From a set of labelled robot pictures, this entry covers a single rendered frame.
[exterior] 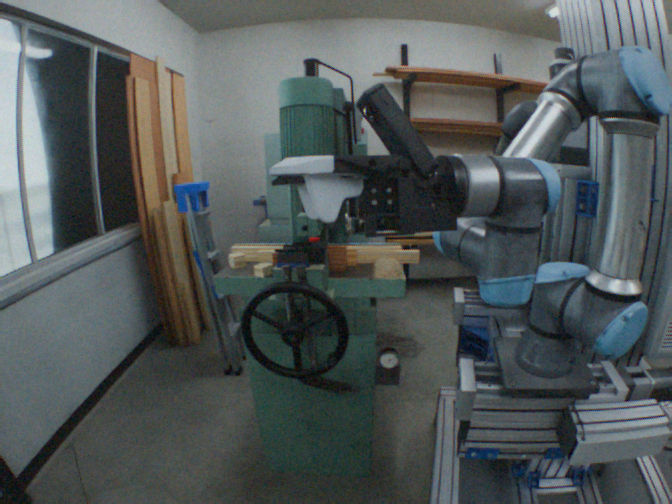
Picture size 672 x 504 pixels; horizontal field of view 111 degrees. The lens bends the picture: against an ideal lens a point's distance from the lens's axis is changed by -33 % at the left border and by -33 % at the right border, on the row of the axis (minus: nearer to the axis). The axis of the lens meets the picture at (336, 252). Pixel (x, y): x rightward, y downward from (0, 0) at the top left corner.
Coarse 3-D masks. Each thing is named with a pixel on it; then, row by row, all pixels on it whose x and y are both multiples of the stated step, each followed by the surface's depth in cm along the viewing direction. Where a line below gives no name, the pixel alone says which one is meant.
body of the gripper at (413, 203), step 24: (408, 168) 34; (456, 168) 35; (384, 192) 35; (408, 192) 34; (432, 192) 36; (456, 192) 35; (360, 216) 34; (384, 216) 34; (408, 216) 34; (432, 216) 36; (456, 216) 37
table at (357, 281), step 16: (224, 272) 110; (240, 272) 109; (336, 272) 107; (352, 272) 107; (368, 272) 107; (224, 288) 106; (240, 288) 106; (256, 288) 105; (336, 288) 103; (352, 288) 102; (368, 288) 102; (384, 288) 101; (400, 288) 101; (272, 304) 96; (320, 304) 94
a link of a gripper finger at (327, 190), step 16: (288, 160) 29; (304, 160) 29; (320, 160) 29; (304, 176) 29; (320, 176) 30; (336, 176) 31; (320, 192) 30; (336, 192) 31; (352, 192) 32; (320, 208) 30; (336, 208) 31
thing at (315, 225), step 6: (300, 216) 110; (306, 216) 110; (300, 222) 110; (306, 222) 110; (312, 222) 110; (318, 222) 110; (300, 228) 111; (312, 228) 110; (318, 228) 111; (300, 234) 111; (306, 234) 111; (312, 234) 111; (318, 234) 111
